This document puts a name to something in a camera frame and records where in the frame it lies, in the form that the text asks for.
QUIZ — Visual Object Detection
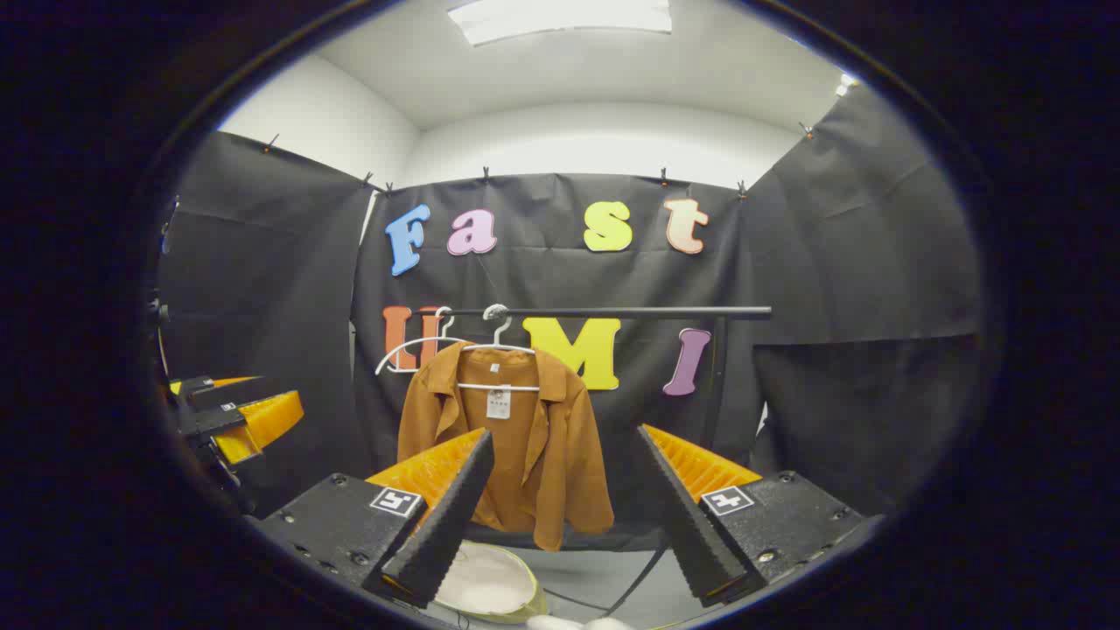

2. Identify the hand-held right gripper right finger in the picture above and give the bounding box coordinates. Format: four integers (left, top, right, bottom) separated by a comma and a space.
635, 424, 885, 609

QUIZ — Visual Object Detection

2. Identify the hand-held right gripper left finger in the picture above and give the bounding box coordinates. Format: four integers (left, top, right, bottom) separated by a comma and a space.
258, 427, 496, 609

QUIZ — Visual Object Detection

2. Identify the white laundry hamper yellow rim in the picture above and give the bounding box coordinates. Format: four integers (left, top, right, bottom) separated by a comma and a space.
435, 540, 549, 624

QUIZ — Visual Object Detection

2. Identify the brown shirt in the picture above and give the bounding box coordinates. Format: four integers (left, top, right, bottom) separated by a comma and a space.
397, 341, 616, 553

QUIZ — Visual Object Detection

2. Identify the white taped clothes hanger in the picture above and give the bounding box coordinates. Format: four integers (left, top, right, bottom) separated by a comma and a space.
455, 304, 543, 393

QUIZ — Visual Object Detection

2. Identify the white empty clothes hanger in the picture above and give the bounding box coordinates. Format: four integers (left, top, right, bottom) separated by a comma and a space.
374, 306, 473, 376

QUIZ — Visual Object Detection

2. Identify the black clothes rack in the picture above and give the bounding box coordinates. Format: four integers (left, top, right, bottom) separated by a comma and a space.
437, 304, 774, 456

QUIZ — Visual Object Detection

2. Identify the black backdrop cloth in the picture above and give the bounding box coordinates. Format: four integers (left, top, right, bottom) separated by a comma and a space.
157, 83, 985, 554

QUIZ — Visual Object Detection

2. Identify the row of black cloth clips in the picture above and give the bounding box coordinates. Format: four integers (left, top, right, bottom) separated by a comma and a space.
262, 121, 816, 198

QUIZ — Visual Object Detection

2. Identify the large ceiling light panel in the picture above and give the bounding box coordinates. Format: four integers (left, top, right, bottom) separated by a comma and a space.
447, 0, 674, 47

